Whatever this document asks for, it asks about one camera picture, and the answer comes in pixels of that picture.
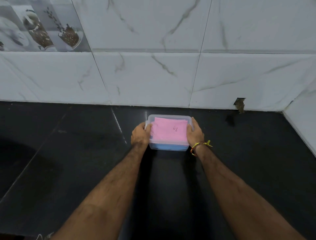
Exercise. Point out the person's right hand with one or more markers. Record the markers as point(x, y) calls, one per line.
point(196, 136)

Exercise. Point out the person's left hand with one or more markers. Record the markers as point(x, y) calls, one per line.
point(139, 137)

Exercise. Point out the person's left thumb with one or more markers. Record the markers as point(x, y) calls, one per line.
point(149, 130)

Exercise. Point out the person's right thumb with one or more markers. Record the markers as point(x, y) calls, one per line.
point(189, 131)

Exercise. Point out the clear plastic container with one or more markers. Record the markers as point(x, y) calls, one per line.
point(168, 132)

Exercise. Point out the person's right forearm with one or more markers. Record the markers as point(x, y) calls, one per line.
point(242, 197)

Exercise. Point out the person's left forearm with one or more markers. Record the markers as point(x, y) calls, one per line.
point(103, 197)

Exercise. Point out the yellow red thread wristband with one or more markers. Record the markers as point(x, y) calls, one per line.
point(198, 145)

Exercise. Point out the pink cloth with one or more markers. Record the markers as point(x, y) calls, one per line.
point(169, 129)

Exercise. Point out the blue cloth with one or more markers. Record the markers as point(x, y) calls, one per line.
point(167, 146)

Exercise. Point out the decorative picture wall tile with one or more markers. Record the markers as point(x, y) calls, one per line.
point(40, 26)

